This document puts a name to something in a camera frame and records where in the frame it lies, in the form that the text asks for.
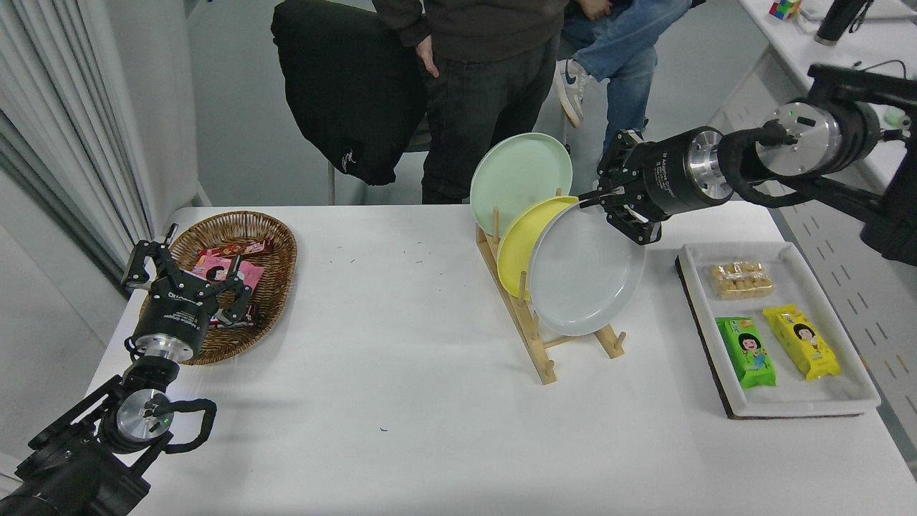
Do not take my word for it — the grey plate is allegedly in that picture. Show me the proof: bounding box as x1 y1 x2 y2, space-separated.
528 201 646 338

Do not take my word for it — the green snack packet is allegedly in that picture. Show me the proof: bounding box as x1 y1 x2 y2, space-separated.
715 316 778 390

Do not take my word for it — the white rectangular tray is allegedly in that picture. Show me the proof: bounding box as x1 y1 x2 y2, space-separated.
675 241 883 421

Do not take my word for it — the dark snack bar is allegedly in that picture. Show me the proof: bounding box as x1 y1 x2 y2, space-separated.
208 302 260 329

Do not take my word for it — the yellow plate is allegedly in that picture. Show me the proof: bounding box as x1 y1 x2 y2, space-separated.
496 196 580 300

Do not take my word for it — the standing person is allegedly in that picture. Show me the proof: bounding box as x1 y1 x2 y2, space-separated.
371 0 567 205

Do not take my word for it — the pink snack box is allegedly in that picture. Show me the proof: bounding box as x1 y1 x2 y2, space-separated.
190 254 264 295

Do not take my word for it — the clear packet of nut snack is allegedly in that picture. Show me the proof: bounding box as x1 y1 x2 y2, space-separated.
710 260 775 300

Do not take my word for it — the brown wicker basket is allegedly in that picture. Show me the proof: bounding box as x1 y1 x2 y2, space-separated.
138 210 298 366

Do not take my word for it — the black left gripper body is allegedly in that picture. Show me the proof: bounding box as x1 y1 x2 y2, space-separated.
135 285 211 346

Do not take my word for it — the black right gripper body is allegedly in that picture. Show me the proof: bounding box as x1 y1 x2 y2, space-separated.
629 130 701 217

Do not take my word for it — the yellow snack packet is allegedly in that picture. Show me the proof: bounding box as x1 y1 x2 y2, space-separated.
762 303 842 382

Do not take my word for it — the white pleated curtain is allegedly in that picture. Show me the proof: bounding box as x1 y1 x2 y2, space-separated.
0 0 155 295

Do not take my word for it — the black bottle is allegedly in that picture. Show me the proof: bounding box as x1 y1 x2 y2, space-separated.
814 0 871 47

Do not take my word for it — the standing person's hand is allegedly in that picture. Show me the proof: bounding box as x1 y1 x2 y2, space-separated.
415 34 439 78

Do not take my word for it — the pale green plate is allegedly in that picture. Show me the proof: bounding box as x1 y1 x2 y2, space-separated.
470 133 574 237

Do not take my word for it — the wooden plate rack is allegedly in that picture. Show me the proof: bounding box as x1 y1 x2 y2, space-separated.
476 188 627 386

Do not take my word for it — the red snack bar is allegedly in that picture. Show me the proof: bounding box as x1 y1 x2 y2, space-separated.
198 239 275 259

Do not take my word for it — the seated person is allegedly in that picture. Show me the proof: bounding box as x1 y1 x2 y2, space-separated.
552 0 706 155

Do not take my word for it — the black jacket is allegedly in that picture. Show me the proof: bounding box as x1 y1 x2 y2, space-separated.
271 0 431 187

